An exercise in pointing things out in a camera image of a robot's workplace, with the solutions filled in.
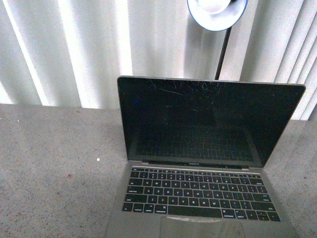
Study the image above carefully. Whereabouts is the grey laptop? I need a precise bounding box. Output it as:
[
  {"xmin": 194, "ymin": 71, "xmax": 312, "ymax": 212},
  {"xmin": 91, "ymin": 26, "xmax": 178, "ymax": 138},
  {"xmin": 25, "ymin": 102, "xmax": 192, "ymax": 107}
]
[{"xmin": 106, "ymin": 76, "xmax": 306, "ymax": 238}]

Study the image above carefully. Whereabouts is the blue desk lamp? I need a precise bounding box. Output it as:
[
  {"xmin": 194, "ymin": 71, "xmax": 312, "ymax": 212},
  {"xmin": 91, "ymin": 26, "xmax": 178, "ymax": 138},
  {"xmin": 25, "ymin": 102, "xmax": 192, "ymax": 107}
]
[{"xmin": 187, "ymin": 0, "xmax": 249, "ymax": 80}]

